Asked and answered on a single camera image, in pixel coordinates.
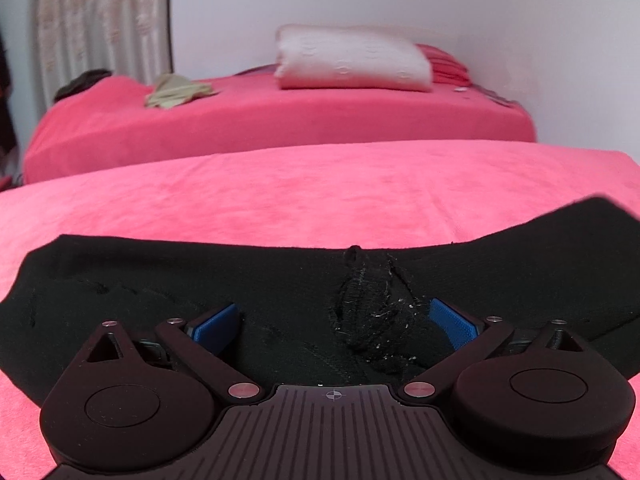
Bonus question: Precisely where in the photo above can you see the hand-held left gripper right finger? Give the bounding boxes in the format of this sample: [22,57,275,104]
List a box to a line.
[400,298,586,400]

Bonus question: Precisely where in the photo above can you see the pink bed blanket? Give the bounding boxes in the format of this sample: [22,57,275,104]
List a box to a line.
[0,140,640,480]

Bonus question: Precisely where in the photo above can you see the black knit pants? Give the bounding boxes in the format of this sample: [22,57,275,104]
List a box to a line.
[0,196,640,406]

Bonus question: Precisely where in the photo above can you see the pink covered bed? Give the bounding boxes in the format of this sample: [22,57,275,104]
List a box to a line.
[22,57,540,184]

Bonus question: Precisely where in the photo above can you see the patterned lace curtain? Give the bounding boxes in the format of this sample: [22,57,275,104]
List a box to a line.
[31,0,175,96]

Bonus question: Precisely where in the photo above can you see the black hanging coat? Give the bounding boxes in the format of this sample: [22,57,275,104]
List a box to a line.
[0,35,22,161]

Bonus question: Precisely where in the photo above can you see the dark crumpled garment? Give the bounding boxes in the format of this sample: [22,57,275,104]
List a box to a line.
[54,69,113,102]

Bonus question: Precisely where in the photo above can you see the folded pink blanket stack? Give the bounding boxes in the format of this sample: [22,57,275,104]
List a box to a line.
[417,43,472,85]

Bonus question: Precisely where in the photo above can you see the beige garment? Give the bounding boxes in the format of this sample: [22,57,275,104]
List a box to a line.
[144,73,223,110]

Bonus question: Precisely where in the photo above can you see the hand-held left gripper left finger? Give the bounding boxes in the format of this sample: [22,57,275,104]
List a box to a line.
[85,303,263,400]

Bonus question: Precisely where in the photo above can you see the folded pale pink quilt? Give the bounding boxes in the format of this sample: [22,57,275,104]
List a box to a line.
[274,24,434,93]

